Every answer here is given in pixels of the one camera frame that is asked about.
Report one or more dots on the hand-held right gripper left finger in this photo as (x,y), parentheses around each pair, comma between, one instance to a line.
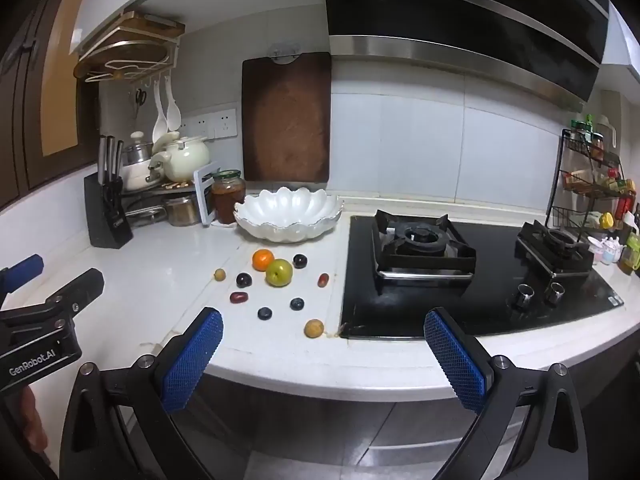
(195,360)

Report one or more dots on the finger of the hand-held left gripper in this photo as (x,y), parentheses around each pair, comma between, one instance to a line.
(75,287)
(22,269)

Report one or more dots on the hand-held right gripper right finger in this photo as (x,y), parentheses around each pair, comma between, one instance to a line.
(457,360)

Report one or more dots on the blueberry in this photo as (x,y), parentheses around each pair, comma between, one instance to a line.
(297,303)
(264,314)

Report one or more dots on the green apple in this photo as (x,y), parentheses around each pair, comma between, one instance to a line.
(278,273)

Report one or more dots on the orange tangerine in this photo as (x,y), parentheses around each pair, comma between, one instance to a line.
(262,260)

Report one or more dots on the dark purple plum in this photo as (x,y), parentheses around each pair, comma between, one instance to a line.
(299,260)

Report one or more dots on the red cherry tomato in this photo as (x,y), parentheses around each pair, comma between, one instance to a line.
(324,280)

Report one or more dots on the white scalloped ceramic bowl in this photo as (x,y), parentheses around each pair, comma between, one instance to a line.
(285,210)

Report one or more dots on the person's left hand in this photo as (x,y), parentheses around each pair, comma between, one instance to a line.
(27,420)

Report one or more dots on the black knife block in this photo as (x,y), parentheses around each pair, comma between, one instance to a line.
(107,220)

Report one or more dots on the black glass gas cooktop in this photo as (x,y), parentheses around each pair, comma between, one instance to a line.
(500,290)

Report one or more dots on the silver stove knob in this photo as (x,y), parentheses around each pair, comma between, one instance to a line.
(525,296)
(554,293)

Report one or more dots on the steel pan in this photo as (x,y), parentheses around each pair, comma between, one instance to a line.
(145,215)

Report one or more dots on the black burner grate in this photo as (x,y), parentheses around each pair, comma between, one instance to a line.
(555,250)
(425,242)

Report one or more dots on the small white electric pot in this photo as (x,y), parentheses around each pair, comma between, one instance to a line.
(136,160)

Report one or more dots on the wooden trivet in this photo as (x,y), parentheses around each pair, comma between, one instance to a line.
(174,186)

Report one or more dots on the glass jar of brown sauce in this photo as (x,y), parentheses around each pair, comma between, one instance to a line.
(227,200)

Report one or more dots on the cream ceramic teapot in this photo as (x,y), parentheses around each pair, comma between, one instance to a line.
(185,157)

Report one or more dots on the white plastic ladle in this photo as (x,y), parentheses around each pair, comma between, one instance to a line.
(160,127)

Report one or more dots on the small white cups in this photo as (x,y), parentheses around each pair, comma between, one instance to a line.
(607,251)

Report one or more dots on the brown wooden cabinet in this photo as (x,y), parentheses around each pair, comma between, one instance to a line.
(60,85)

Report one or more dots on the white plastic rice spoon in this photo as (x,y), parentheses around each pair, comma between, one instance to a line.
(173,112)

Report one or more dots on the black scissors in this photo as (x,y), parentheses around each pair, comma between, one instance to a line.
(141,96)

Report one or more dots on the green plastic cup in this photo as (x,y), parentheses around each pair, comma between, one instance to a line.
(631,255)

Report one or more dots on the red sauce bottle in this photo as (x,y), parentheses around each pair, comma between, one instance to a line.
(623,206)

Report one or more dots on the round wooden board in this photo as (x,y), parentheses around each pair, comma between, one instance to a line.
(125,55)

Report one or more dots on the large wooden cutting board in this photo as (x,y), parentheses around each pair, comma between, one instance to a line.
(287,120)

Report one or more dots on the green cap seasoning bottle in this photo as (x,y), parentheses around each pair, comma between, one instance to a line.
(581,129)

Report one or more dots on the white plastic pitcher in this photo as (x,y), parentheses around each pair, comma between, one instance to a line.
(605,130)

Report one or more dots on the rectangular wooden board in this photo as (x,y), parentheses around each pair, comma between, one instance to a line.
(155,24)

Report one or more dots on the black steel range hood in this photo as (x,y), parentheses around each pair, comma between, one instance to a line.
(450,10)

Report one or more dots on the white rectangular frame stand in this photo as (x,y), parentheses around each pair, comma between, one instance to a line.
(200,195)

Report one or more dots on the white wall socket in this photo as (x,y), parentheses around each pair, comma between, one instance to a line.
(225,123)
(205,126)
(189,127)

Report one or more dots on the white wall rack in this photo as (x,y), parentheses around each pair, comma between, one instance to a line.
(173,55)

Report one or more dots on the clear wall hook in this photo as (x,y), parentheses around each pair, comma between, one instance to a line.
(285,52)

